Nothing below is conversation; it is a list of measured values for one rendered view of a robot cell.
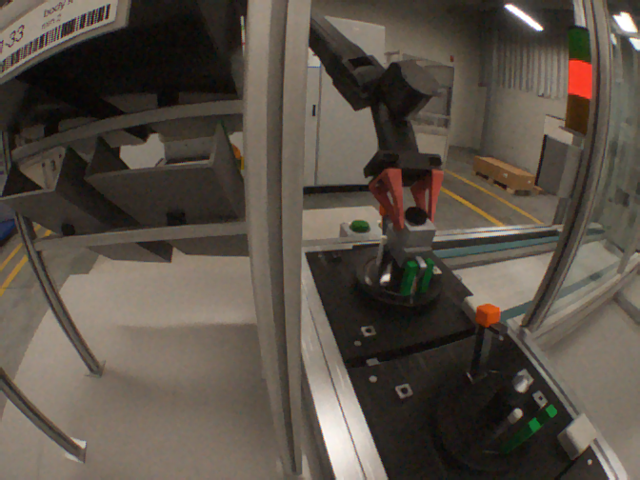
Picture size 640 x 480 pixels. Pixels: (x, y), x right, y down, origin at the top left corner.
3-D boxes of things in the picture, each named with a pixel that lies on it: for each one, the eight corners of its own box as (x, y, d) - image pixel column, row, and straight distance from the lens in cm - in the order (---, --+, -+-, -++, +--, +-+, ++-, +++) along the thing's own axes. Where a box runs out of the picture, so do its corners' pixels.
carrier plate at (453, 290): (306, 261, 52) (306, 250, 51) (421, 250, 61) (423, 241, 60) (344, 369, 35) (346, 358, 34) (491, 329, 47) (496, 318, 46)
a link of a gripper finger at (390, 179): (444, 222, 38) (429, 156, 41) (396, 224, 35) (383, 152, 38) (418, 233, 44) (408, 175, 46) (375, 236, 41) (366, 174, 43)
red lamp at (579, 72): (562, 90, 44) (563, 57, 45) (575, 100, 48) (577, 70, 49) (590, 97, 42) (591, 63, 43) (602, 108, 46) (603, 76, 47)
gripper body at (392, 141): (445, 166, 42) (431, 122, 45) (380, 162, 37) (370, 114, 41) (423, 183, 47) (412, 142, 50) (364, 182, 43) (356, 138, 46)
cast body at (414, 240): (383, 239, 44) (393, 199, 40) (408, 237, 46) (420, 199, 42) (406, 279, 39) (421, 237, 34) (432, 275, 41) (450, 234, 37)
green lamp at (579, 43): (563, 57, 45) (561, 27, 47) (577, 70, 49) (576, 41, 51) (591, 62, 43) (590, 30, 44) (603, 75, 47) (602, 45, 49)
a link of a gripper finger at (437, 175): (455, 221, 40) (440, 157, 42) (410, 224, 36) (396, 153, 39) (429, 232, 45) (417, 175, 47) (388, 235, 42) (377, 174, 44)
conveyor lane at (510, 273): (305, 299, 58) (306, 257, 52) (550, 257, 109) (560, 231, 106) (346, 430, 41) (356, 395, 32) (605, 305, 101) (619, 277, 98)
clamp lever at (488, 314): (465, 370, 33) (475, 306, 30) (477, 365, 34) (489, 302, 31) (485, 385, 31) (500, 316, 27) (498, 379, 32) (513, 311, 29)
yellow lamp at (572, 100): (558, 124, 43) (561, 90, 44) (572, 131, 48) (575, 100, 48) (587, 134, 41) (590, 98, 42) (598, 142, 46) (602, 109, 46)
